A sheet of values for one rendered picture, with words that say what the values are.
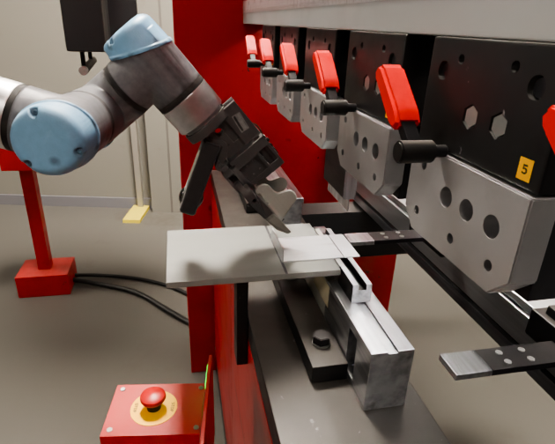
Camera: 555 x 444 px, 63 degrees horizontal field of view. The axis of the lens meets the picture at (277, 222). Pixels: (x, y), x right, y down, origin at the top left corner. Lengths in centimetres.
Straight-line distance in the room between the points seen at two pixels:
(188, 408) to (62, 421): 120
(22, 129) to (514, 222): 44
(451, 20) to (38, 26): 336
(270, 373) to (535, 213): 48
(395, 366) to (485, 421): 141
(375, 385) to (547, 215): 38
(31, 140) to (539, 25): 44
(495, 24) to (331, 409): 49
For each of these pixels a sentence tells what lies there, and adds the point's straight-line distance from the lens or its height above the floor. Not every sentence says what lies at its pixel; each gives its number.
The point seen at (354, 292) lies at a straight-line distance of 68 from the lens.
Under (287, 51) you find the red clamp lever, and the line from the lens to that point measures 79.
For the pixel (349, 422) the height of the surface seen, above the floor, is 87.
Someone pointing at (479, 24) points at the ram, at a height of 135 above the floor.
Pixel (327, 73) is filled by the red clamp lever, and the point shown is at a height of 129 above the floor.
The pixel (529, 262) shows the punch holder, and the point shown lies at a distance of 34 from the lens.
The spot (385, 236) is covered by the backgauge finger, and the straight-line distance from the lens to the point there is 83.
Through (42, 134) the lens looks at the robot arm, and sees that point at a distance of 52.
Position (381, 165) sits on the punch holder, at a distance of 49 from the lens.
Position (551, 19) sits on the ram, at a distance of 33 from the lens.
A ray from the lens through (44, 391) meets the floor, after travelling 210.
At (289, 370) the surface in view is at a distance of 71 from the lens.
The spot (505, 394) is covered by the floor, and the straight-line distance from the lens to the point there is 218.
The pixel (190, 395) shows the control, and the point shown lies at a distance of 81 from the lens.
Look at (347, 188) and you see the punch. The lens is 70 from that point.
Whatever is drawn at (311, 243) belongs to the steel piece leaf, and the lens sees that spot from 78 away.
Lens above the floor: 134
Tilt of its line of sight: 24 degrees down
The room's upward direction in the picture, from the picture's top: 2 degrees clockwise
